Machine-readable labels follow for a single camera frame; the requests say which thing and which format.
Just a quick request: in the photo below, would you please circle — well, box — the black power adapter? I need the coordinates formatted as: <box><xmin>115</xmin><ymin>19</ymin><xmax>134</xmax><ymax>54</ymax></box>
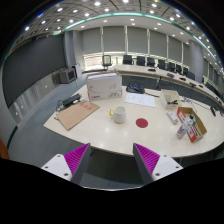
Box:
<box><xmin>56</xmin><ymin>93</ymin><xmax>82</xmax><ymax>111</ymax></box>

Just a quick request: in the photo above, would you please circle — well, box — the grey box monitor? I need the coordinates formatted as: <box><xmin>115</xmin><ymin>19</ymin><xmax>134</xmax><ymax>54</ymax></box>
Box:
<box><xmin>57</xmin><ymin>67</ymin><xmax>78</xmax><ymax>85</ymax></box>

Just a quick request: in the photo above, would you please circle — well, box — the white printed paper sheet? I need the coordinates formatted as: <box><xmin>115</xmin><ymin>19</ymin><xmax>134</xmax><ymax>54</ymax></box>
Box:
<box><xmin>124</xmin><ymin>92</ymin><xmax>157</xmax><ymax>109</ymax></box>

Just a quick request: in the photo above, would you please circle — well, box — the open brown box red edge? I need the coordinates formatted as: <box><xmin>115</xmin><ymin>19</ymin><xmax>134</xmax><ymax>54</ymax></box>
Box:
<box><xmin>176</xmin><ymin>106</ymin><xmax>208</xmax><ymax>144</ymax></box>

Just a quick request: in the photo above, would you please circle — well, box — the brown paper envelope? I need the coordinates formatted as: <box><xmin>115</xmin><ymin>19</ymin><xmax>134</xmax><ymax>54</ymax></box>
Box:
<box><xmin>57</xmin><ymin>100</ymin><xmax>101</xmax><ymax>131</ymax></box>

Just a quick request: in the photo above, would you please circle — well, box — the row of black office chairs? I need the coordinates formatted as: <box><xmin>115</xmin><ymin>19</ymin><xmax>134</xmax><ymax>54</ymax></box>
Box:
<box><xmin>121</xmin><ymin>54</ymin><xmax>198</xmax><ymax>81</ymax></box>

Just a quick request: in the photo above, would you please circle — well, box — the black pouch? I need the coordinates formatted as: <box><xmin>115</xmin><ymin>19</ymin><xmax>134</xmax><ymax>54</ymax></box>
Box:
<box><xmin>125</xmin><ymin>81</ymin><xmax>146</xmax><ymax>95</ymax></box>

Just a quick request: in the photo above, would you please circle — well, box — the small open white box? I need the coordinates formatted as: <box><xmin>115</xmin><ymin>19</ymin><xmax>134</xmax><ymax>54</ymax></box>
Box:
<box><xmin>159</xmin><ymin>88</ymin><xmax>183</xmax><ymax>110</ymax></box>

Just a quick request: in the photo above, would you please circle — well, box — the flat round red coaster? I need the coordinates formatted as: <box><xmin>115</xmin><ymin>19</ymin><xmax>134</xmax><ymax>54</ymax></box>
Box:
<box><xmin>135</xmin><ymin>117</ymin><xmax>149</xmax><ymax>129</ymax></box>

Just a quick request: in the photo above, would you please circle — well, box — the white remote control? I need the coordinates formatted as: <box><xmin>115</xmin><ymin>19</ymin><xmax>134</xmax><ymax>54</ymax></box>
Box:
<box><xmin>166</xmin><ymin>110</ymin><xmax>180</xmax><ymax>125</ymax></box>

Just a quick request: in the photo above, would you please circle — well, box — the large white cardboard box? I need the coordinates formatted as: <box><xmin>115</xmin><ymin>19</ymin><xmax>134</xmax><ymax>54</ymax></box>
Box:
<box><xmin>85</xmin><ymin>70</ymin><xmax>123</xmax><ymax>102</ymax></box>

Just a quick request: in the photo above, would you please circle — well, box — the white mug yellow handle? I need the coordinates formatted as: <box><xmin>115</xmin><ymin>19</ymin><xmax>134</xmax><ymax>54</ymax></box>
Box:
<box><xmin>108</xmin><ymin>105</ymin><xmax>128</xmax><ymax>125</ymax></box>

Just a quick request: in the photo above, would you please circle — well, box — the group of ceiling lights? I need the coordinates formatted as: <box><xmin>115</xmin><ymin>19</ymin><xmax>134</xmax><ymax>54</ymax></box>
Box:
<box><xmin>23</xmin><ymin>0</ymin><xmax>224</xmax><ymax>74</ymax></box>

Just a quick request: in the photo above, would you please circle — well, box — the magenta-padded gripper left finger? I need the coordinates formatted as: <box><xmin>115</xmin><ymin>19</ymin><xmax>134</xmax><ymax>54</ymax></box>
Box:
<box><xmin>40</xmin><ymin>142</ymin><xmax>93</xmax><ymax>186</ymax></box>

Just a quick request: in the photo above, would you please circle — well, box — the long curved conference desk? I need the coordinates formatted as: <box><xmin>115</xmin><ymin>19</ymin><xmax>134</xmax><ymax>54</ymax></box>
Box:
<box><xmin>109</xmin><ymin>63</ymin><xmax>224</xmax><ymax>109</ymax></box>

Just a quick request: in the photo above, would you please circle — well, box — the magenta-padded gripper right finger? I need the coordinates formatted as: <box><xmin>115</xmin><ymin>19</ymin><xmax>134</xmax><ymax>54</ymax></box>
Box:
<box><xmin>132</xmin><ymin>142</ymin><xmax>184</xmax><ymax>186</ymax></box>

